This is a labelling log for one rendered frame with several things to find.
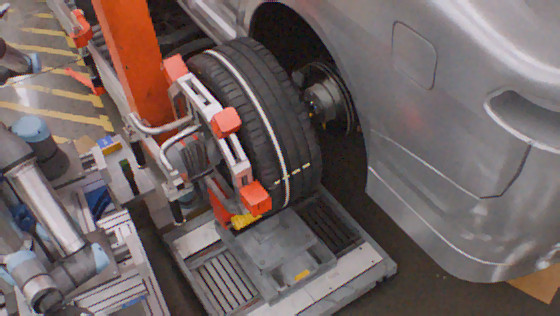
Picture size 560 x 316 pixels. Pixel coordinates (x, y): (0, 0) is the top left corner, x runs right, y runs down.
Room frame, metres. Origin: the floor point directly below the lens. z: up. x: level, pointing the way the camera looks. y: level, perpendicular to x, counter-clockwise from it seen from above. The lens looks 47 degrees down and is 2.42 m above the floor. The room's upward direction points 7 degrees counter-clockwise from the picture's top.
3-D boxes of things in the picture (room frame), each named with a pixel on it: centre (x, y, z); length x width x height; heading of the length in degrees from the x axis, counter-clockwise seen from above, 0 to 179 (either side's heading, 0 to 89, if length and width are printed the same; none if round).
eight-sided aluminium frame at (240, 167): (1.56, 0.25, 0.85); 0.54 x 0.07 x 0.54; 28
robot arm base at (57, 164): (1.59, 0.87, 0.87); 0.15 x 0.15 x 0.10
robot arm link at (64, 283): (0.84, 0.64, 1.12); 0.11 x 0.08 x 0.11; 126
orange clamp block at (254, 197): (1.28, 0.09, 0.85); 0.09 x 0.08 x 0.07; 28
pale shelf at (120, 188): (1.90, 0.74, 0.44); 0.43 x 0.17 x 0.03; 28
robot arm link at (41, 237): (1.12, 0.70, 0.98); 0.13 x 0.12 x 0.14; 126
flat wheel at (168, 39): (3.07, 0.61, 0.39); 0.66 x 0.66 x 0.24
